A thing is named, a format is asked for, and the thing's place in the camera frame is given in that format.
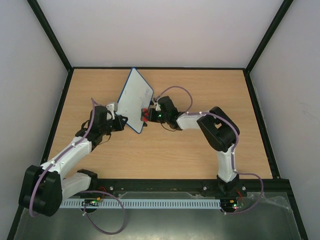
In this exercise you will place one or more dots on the controller circuit board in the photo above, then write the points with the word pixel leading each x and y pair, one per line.
pixel 231 205
pixel 93 202

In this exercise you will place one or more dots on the left controller circuit board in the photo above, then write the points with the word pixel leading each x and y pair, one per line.
pixel 93 202

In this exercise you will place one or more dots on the small blue-framed whiteboard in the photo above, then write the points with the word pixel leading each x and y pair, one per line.
pixel 136 95

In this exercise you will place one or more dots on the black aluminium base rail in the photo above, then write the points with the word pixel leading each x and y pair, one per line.
pixel 204 187

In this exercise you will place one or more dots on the red whiteboard eraser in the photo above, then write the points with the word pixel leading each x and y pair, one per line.
pixel 145 115

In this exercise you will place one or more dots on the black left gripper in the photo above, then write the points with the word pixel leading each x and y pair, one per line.
pixel 119 119

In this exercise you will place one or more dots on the black enclosure frame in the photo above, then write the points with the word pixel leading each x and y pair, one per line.
pixel 274 185

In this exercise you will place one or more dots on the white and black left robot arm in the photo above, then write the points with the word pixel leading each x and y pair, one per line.
pixel 45 187

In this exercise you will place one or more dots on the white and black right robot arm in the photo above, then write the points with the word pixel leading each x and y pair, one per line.
pixel 220 131

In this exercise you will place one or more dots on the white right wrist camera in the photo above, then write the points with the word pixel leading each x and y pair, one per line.
pixel 156 104

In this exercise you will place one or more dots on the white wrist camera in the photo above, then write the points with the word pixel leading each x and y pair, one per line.
pixel 112 107
pixel 156 104

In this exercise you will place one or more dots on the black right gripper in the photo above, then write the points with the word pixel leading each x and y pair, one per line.
pixel 150 115

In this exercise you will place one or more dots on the light blue slotted cable duct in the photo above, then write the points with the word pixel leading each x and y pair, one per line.
pixel 201 204

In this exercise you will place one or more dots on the right controller circuit board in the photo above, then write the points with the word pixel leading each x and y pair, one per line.
pixel 231 205

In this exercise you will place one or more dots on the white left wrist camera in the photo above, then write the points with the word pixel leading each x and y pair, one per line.
pixel 112 107

